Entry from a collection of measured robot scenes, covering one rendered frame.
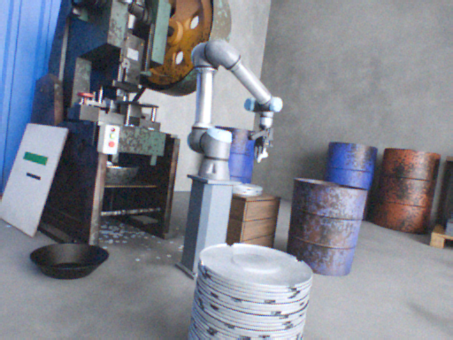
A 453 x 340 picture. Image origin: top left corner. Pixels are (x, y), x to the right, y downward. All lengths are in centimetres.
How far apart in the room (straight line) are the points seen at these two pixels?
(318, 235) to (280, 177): 323
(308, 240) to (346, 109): 313
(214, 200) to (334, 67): 377
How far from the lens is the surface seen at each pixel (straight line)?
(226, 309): 75
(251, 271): 79
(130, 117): 187
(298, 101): 498
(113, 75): 199
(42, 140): 211
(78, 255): 161
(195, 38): 221
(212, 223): 144
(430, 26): 482
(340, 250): 182
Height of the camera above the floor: 58
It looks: 3 degrees down
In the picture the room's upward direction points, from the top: 8 degrees clockwise
